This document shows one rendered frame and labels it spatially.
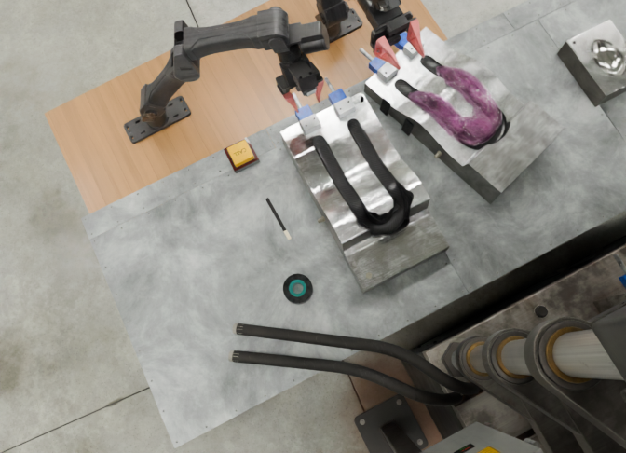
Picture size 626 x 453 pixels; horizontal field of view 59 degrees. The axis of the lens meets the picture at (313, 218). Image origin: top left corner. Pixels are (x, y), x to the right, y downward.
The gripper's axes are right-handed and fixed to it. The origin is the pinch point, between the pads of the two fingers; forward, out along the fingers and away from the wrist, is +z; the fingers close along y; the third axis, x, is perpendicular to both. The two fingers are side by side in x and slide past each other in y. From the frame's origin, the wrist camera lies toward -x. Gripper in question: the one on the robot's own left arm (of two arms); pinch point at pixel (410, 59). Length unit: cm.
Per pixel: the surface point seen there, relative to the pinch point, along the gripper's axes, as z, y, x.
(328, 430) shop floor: 73, -63, 118
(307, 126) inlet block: -8.1, -23.4, 28.0
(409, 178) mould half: 18.8, -7.4, 26.3
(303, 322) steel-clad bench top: 37, -50, 39
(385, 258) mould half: 34, -23, 33
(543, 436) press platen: 85, -16, 13
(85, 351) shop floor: -1, -137, 120
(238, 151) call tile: -14, -43, 36
